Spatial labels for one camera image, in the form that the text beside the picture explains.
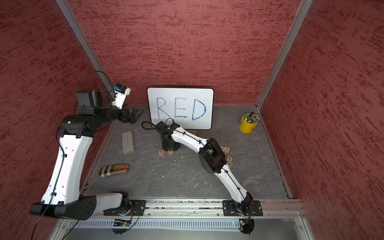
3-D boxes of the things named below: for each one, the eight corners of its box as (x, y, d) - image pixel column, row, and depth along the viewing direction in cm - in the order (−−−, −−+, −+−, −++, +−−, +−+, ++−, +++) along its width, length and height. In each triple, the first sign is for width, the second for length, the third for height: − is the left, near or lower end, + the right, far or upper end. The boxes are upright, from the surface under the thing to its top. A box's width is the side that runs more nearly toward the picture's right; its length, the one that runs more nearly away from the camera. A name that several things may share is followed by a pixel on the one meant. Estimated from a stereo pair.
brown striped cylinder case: (101, 178, 86) (98, 175, 83) (103, 168, 89) (100, 166, 86) (128, 174, 87) (126, 171, 84) (129, 164, 91) (127, 162, 88)
